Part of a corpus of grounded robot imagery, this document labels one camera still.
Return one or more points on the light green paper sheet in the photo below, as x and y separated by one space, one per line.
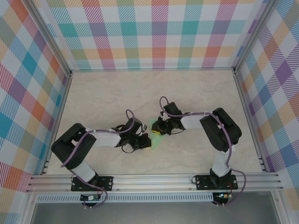
157 141

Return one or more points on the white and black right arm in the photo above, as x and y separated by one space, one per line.
190 122

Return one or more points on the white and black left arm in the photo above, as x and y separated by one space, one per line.
105 140

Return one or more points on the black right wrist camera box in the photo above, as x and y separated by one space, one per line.
172 109

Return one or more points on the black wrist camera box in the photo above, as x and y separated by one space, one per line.
172 109
139 126

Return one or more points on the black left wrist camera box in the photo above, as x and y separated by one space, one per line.
139 126

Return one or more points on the aluminium mounting rail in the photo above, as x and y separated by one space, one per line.
151 180

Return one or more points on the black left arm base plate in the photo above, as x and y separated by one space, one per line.
105 183

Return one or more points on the aluminium table edge rail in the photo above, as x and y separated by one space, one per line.
151 69
59 116
249 116

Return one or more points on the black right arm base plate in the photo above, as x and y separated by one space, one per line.
203 182

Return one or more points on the aluminium frame post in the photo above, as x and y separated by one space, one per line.
49 35
255 35

